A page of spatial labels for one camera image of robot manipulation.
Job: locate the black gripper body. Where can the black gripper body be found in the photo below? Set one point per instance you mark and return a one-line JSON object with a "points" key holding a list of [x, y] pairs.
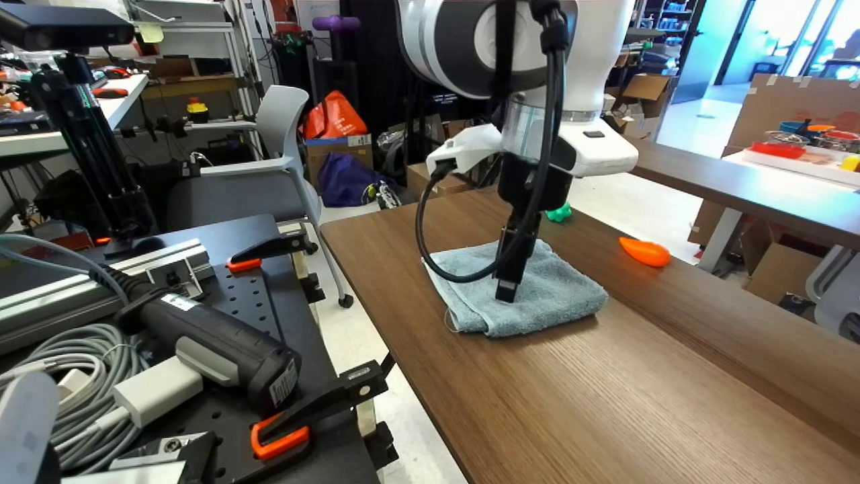
{"points": [[532, 193]]}

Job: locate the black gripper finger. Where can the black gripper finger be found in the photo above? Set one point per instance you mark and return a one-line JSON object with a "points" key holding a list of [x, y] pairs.
{"points": [[513, 271]]}

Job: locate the light blue towel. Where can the light blue towel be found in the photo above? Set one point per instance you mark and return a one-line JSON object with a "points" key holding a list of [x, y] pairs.
{"points": [[566, 300]]}

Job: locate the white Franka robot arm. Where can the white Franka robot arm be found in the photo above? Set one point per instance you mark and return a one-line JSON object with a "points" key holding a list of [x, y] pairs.
{"points": [[446, 44]]}

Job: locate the orange plastic toy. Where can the orange plastic toy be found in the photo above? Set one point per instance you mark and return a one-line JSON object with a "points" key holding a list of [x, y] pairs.
{"points": [[645, 253]]}

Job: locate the dark blue bag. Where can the dark blue bag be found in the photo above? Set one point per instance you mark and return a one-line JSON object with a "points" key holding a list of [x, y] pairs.
{"points": [[344, 179]]}

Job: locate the long wooden bench table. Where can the long wooden bench table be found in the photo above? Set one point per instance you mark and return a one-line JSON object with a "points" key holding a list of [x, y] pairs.
{"points": [[743, 183]]}

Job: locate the orange bag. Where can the orange bag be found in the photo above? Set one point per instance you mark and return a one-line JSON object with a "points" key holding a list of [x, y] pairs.
{"points": [[333, 116]]}

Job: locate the red toy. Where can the red toy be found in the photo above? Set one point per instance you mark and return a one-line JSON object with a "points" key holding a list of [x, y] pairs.
{"points": [[777, 148]]}

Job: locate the black perforated base board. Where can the black perforated base board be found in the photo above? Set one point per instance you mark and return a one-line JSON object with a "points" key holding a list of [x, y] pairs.
{"points": [[269, 312]]}

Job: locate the cardboard box under bench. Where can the cardboard box under bench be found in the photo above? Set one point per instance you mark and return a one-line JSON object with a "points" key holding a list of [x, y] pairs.
{"points": [[779, 273]]}

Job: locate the grey office chair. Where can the grey office chair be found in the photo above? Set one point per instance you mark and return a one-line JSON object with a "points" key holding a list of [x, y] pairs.
{"points": [[269, 179], [836, 296]]}

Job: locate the white table with toys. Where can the white table with toys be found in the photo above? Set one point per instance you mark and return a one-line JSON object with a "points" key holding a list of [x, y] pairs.
{"points": [[806, 170]]}

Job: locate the large brown cardboard sheets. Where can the large brown cardboard sheets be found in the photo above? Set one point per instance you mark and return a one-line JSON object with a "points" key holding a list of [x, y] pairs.
{"points": [[806, 103]]}

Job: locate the black handheld tool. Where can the black handheld tool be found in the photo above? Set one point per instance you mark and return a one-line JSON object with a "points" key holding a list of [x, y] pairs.
{"points": [[224, 351]]}

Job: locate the yellow toy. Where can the yellow toy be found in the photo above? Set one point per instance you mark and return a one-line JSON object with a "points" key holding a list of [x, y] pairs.
{"points": [[850, 163]]}

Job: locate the small yellow object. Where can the small yellow object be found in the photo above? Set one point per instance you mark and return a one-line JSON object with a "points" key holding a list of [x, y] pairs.
{"points": [[197, 108]]}

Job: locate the white power adapter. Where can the white power adapter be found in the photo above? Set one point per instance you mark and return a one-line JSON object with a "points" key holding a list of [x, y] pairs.
{"points": [[162, 392]]}

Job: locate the white workbench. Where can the white workbench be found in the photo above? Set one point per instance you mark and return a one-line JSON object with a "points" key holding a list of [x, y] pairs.
{"points": [[117, 103]]}

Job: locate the aluminium extrusion bar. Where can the aluminium extrusion bar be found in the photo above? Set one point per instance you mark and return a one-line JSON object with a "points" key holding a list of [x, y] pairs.
{"points": [[55, 300]]}

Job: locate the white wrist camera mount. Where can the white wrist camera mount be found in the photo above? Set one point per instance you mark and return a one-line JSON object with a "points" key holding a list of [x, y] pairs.
{"points": [[600, 148]]}

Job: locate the black camera tripod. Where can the black camera tripod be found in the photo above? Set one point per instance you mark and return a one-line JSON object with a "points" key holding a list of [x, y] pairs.
{"points": [[95, 151]]}

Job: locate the black stereo camera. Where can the black stereo camera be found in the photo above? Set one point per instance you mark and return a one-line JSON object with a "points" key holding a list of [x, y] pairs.
{"points": [[62, 26]]}

